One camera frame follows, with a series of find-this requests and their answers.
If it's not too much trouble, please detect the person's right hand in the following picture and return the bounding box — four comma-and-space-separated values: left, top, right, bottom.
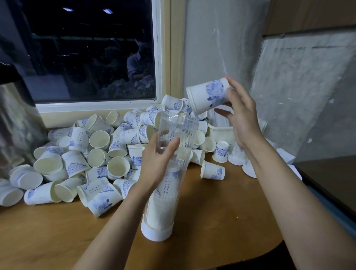
214, 76, 265, 148

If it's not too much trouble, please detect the person's left hand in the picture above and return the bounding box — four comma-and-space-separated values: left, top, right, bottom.
136, 134, 181, 191

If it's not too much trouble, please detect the nested stack of paper cups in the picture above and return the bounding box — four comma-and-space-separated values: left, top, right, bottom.
145, 161, 182, 232

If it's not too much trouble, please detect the single blue-printed paper cup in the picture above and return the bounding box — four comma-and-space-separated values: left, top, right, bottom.
186, 77, 231, 116

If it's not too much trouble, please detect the cup tube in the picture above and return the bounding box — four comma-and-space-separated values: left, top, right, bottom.
141, 114, 199, 242

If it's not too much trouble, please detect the pile of paper cups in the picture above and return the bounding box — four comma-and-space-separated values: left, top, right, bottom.
0, 95, 230, 218

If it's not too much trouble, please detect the person's left forearm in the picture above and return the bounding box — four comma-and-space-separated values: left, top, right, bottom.
72, 181, 155, 270

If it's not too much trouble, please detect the person's right forearm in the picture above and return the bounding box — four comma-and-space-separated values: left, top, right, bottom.
245, 136, 356, 270

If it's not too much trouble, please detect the translucent plastic box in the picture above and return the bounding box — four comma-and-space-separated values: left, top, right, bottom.
207, 124, 268, 146

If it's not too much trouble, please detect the clear plastic bag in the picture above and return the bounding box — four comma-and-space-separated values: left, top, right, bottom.
245, 33, 356, 162

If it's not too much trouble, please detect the dark wooden side counter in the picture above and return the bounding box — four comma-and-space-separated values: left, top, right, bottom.
295, 156, 356, 218

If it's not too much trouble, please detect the white framed window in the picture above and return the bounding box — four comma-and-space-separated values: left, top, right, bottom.
0, 0, 187, 129

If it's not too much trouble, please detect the stainless steel water dispenser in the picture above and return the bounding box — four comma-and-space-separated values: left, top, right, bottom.
0, 61, 49, 168

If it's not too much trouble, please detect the brown wooden wall cabinet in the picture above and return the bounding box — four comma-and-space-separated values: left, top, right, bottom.
264, 0, 356, 35

